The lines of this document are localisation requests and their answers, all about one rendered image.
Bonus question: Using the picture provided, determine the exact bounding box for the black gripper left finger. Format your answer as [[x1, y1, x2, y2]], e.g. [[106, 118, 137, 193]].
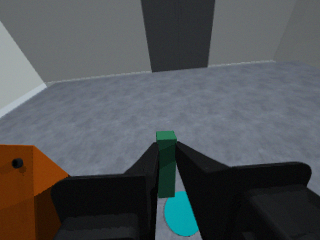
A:
[[50, 142, 159, 240]]

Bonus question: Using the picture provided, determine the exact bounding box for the green rectangular post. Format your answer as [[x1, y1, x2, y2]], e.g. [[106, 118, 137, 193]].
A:
[[156, 131, 177, 198]]

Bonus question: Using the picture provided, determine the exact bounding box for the cyan circle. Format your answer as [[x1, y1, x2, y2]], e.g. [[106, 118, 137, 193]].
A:
[[164, 191, 199, 236]]

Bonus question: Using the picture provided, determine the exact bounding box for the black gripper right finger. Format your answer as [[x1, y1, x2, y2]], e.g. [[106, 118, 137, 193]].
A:
[[175, 141, 312, 240]]

